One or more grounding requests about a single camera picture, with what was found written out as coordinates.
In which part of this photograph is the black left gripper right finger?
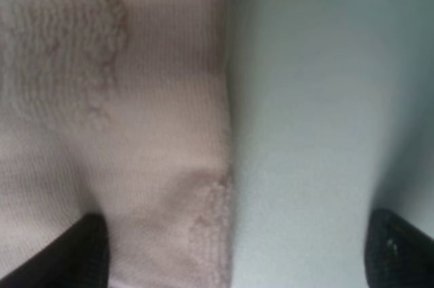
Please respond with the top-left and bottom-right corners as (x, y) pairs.
(364, 209), (433, 288)

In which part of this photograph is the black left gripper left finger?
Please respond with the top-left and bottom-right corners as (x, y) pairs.
(1, 213), (110, 288)

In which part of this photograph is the pink towel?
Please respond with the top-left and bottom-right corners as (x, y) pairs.
(1, 0), (233, 287)

